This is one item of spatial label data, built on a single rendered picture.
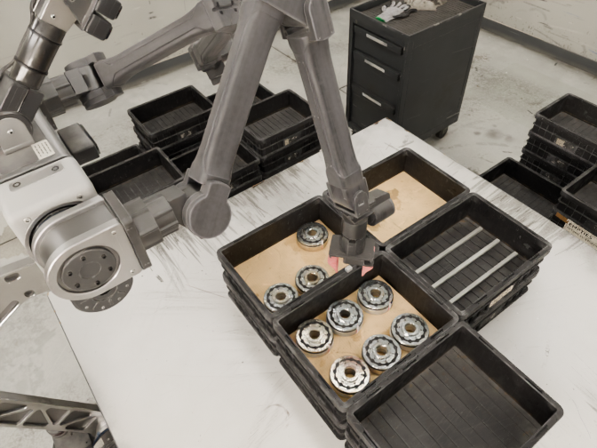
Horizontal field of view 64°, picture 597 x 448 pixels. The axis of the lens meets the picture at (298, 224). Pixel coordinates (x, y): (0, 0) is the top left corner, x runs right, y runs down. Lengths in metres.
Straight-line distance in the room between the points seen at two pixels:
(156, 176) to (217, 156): 1.65
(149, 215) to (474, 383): 0.93
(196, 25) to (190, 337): 0.92
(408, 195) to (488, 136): 1.85
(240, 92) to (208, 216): 0.21
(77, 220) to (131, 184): 1.66
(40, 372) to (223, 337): 1.23
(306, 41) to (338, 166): 0.25
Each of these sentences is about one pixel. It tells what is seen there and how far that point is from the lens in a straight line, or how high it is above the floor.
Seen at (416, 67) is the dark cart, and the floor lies 0.70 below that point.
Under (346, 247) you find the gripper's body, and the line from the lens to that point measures 1.09.
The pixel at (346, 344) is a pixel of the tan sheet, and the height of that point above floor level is 0.83.
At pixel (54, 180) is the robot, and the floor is 1.53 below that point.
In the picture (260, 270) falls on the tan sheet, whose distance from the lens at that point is 1.49.
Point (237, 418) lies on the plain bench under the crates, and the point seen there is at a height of 0.70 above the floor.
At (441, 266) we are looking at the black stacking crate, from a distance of 1.54.
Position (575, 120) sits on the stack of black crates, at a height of 0.49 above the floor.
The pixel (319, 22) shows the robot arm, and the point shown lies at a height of 1.66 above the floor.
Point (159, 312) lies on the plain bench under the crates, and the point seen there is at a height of 0.70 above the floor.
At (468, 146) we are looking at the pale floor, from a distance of 3.40.
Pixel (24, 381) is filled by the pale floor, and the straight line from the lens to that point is 2.58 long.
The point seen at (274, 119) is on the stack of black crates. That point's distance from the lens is 2.68.
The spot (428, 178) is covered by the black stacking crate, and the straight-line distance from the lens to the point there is 1.75.
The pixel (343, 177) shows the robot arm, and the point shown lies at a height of 1.37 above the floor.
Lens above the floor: 2.01
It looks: 47 degrees down
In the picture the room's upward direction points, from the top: 3 degrees counter-clockwise
